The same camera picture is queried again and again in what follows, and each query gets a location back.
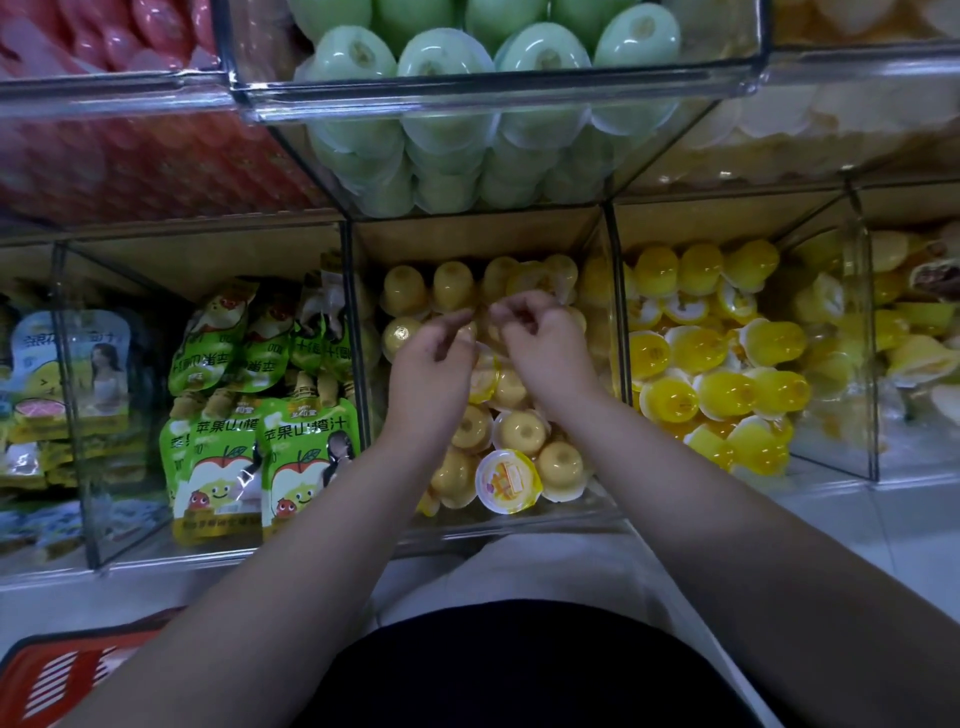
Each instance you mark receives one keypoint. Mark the person's right forearm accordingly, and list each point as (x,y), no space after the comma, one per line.
(795,585)

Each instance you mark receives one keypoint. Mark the person's left hand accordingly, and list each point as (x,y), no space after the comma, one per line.
(428,383)

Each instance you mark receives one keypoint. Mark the light grey shorts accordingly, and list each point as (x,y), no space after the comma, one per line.
(510,570)

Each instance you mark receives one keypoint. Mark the person's right hand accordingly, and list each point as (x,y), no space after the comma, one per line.
(548,357)

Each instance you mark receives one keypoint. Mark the green juice pouches pile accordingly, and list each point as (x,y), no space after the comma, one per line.
(225,465)

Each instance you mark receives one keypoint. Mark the pile of pastel jelly cups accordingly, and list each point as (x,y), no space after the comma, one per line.
(900,330)

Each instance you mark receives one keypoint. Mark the dark red object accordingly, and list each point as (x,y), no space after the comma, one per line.
(68,675)

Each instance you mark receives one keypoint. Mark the pile of pink jelly sticks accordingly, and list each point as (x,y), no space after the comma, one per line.
(120,150)

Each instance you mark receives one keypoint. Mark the black shirt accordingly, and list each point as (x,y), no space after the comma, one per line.
(533,675)

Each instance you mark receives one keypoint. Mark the pile of green jelly cups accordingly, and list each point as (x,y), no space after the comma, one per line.
(450,60)

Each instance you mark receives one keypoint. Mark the pile of yellow jelly cups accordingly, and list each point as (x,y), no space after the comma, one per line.
(720,390)

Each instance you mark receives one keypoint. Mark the pile of pale yellow jelly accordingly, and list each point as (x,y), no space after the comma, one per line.
(518,450)

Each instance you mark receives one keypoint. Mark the pile of pale jelly pouches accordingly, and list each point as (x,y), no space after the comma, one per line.
(68,390)

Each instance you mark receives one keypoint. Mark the person's left forearm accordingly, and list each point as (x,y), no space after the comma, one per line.
(255,615)

